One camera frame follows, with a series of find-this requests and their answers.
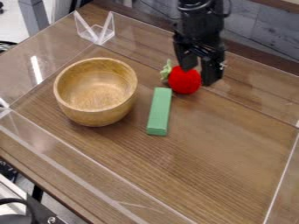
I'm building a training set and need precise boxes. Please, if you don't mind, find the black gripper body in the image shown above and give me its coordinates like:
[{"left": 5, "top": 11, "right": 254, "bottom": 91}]
[{"left": 172, "top": 17, "right": 225, "bottom": 57}]

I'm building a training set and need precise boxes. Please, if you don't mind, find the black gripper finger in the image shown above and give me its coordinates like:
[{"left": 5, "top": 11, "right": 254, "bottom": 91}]
[
  {"left": 200, "top": 48, "right": 225, "bottom": 87},
  {"left": 173, "top": 43, "right": 198, "bottom": 72}
]

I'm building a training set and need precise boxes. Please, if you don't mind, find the red knitted fruit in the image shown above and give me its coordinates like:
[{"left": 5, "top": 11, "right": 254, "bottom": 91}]
[{"left": 160, "top": 59, "right": 201, "bottom": 95}]

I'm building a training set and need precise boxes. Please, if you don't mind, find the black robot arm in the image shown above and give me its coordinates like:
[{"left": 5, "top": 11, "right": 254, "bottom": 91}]
[{"left": 172, "top": 0, "right": 230, "bottom": 86}]

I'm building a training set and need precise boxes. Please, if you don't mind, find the green rectangular block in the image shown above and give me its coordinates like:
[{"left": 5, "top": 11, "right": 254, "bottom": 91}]
[{"left": 145, "top": 87, "right": 172, "bottom": 136}]

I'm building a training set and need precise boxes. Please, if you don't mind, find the wooden bowl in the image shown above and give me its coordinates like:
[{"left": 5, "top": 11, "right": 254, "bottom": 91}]
[{"left": 52, "top": 57, "right": 137, "bottom": 127}]

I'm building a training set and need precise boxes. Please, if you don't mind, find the clear acrylic corner bracket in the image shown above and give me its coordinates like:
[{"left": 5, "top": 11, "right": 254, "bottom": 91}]
[{"left": 73, "top": 10, "right": 116, "bottom": 46}]

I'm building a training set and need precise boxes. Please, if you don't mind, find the clear acrylic enclosure wall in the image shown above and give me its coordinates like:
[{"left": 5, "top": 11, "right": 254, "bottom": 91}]
[{"left": 0, "top": 14, "right": 299, "bottom": 224}]

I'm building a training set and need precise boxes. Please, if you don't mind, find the grey post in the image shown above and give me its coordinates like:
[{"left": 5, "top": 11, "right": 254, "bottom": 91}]
[{"left": 17, "top": 0, "right": 50, "bottom": 36}]

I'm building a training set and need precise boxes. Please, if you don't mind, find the black clamp with cable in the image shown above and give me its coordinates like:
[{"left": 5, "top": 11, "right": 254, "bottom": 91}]
[{"left": 0, "top": 198, "right": 68, "bottom": 224}]

